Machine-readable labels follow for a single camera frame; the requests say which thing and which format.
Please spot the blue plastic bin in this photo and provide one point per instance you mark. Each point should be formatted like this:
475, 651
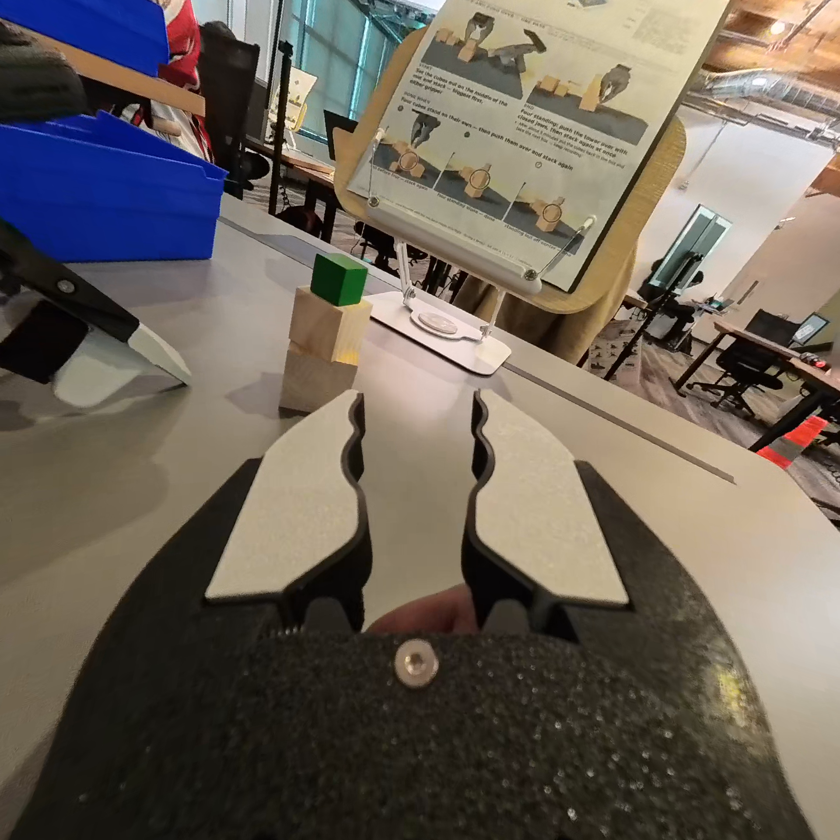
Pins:
98, 190

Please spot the red and white garment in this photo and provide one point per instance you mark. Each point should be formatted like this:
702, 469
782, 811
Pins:
187, 65

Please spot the dark knit cloth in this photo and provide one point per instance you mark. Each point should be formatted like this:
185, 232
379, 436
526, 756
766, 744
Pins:
39, 72

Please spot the wooden shelf board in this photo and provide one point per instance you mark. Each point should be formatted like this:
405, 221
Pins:
144, 88

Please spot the wooden office desk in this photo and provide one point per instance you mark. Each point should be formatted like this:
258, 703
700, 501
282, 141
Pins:
814, 374

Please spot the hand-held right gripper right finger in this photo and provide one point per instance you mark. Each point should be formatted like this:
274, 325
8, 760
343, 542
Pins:
544, 518

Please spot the blue storage bin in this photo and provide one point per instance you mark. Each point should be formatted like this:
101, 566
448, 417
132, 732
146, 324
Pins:
85, 26

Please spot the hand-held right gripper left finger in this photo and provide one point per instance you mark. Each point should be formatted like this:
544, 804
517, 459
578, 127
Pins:
302, 512

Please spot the black tripod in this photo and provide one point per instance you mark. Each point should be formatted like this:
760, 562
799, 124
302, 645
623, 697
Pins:
649, 315

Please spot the green wooden cube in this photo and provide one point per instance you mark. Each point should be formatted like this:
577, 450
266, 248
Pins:
338, 282

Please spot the orange traffic cone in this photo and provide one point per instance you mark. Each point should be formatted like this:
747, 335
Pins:
787, 446

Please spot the black office chair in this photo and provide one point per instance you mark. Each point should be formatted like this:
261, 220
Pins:
229, 98
741, 367

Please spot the printed instruction sheet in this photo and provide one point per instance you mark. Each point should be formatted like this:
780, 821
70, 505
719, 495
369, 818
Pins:
525, 131

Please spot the large pale wooden cube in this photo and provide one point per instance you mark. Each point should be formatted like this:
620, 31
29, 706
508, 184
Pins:
315, 384

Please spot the medium pale wooden cube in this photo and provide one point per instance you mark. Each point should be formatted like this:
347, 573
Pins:
328, 325

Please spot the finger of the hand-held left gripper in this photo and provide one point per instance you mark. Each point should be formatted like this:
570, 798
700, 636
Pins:
157, 364
39, 262

